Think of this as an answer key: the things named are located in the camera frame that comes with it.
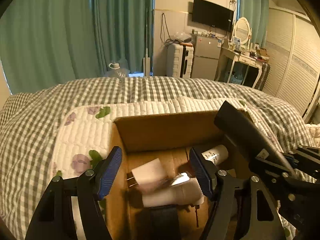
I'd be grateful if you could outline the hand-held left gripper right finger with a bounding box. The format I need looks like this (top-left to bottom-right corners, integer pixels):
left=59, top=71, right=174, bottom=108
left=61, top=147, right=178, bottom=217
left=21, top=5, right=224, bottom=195
left=189, top=147, right=287, bottom=240

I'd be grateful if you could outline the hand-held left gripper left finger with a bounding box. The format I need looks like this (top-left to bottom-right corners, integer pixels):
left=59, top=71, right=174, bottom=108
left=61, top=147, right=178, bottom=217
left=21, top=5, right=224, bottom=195
left=25, top=146, right=123, bottom=240

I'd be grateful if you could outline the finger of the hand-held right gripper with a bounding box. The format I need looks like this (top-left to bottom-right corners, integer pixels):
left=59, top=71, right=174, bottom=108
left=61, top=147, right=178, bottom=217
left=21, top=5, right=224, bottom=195
left=284, top=145, right=320, bottom=178
left=249, top=155, right=300, bottom=188

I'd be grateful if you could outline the white bottle with red cap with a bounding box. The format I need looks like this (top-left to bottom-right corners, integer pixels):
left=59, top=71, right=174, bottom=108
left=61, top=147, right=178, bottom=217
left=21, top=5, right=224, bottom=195
left=201, top=144, right=229, bottom=166

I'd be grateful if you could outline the white cylindrical device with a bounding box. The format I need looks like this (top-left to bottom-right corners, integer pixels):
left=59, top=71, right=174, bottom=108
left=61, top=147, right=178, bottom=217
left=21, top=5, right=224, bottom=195
left=141, top=177, right=205, bottom=208

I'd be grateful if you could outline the white charger plug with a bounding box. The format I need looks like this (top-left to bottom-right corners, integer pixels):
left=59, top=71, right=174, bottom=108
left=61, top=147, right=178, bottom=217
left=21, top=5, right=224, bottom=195
left=126, top=158, right=169, bottom=195

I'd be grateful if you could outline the black remote control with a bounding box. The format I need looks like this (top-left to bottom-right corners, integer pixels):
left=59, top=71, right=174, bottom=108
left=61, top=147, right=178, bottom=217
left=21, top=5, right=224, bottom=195
left=214, top=100, right=295, bottom=173

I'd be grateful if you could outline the small black case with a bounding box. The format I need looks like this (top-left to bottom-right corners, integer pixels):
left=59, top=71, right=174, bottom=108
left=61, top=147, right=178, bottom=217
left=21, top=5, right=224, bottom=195
left=149, top=204, right=181, bottom=240

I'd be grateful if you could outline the cardboard box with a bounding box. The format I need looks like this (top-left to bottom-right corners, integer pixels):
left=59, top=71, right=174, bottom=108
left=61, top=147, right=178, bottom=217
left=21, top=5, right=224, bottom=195
left=110, top=109, right=250, bottom=240

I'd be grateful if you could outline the cream padded jacket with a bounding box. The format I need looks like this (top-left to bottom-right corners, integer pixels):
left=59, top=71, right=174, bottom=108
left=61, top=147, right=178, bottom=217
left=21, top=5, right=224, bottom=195
left=306, top=124, right=320, bottom=143

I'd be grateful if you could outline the white quilted floral mat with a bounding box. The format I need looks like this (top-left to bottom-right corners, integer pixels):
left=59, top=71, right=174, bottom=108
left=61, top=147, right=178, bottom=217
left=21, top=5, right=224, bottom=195
left=50, top=96, right=315, bottom=240

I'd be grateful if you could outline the grey checked blanket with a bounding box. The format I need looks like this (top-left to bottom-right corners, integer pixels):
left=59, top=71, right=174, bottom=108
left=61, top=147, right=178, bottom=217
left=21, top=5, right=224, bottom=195
left=0, top=76, right=315, bottom=240

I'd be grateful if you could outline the dark suitcase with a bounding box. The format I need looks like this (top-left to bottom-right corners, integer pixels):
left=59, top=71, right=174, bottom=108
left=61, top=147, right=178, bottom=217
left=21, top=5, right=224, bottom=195
left=252, top=62, right=271, bottom=92

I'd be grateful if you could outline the white slatted wardrobe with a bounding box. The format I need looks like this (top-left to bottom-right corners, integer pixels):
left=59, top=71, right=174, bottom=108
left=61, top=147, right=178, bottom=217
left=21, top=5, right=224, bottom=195
left=261, top=7, right=320, bottom=117

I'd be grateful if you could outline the clear water jug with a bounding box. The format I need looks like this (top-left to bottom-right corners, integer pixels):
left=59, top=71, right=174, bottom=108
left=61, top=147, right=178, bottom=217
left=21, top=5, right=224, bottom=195
left=104, top=60, right=130, bottom=78

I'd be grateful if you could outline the white dressing table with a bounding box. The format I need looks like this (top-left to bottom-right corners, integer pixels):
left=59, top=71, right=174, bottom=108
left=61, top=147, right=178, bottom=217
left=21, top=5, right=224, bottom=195
left=215, top=46, right=267, bottom=89

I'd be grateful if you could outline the white mop stick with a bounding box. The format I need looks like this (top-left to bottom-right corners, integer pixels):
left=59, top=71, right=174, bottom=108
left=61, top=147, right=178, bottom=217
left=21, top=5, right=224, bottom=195
left=142, top=7, right=152, bottom=77

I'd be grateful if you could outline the grey small fridge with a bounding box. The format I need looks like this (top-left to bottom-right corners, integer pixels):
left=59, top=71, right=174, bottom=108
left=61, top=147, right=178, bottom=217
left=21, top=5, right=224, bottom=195
left=190, top=35, right=223, bottom=80

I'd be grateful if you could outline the white suitcase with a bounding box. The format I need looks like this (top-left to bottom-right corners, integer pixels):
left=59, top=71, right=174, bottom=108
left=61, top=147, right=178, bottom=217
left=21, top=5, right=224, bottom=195
left=166, top=43, right=194, bottom=78

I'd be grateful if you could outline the clear plastic bag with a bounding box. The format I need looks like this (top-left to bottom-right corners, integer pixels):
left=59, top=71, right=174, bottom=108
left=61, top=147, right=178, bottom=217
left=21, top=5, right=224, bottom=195
left=172, top=32, right=192, bottom=43

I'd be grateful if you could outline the white oval mirror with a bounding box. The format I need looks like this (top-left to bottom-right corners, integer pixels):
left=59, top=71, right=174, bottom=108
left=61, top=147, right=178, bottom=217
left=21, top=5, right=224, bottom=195
left=231, top=17, right=252, bottom=48

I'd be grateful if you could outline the wide green curtain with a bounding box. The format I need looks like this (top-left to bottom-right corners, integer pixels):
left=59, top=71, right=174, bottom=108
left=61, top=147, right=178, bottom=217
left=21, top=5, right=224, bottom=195
left=0, top=0, right=105, bottom=94

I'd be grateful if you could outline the narrow green curtain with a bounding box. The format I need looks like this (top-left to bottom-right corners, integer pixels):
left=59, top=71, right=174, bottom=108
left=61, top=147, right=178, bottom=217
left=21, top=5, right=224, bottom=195
left=92, top=0, right=154, bottom=77

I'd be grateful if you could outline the green curtain beside wardrobe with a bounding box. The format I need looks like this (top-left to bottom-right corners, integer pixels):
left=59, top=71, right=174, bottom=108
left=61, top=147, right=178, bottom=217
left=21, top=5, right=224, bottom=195
left=237, top=0, right=270, bottom=45

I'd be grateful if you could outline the dark wall cable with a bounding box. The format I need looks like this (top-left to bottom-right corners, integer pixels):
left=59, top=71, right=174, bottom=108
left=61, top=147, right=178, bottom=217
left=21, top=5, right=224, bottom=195
left=161, top=12, right=173, bottom=44

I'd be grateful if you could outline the black wall television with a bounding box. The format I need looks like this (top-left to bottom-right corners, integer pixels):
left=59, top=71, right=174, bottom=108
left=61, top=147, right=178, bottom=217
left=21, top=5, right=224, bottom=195
left=192, top=0, right=235, bottom=32

